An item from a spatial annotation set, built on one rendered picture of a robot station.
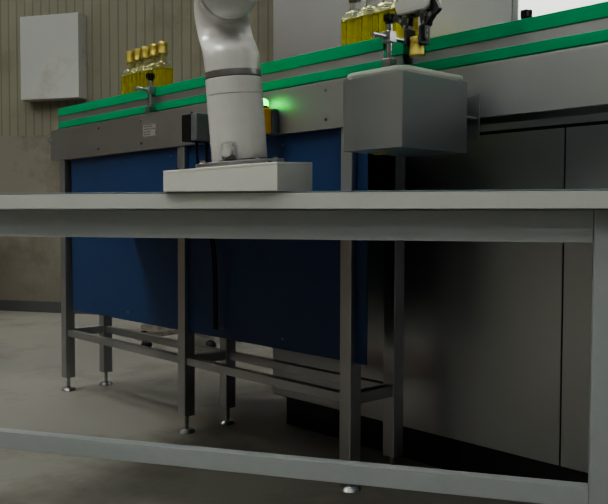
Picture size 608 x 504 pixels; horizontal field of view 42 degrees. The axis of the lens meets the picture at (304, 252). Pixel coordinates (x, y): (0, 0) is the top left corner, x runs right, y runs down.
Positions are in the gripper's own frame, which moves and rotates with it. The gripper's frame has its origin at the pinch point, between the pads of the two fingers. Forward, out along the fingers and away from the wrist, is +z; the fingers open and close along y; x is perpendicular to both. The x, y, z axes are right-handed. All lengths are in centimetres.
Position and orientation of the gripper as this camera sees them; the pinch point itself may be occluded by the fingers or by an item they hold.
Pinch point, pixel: (416, 36)
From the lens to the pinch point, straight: 186.5
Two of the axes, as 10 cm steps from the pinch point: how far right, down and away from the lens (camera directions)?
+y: -6.6, -0.3, 7.5
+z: 0.0, 10.0, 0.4
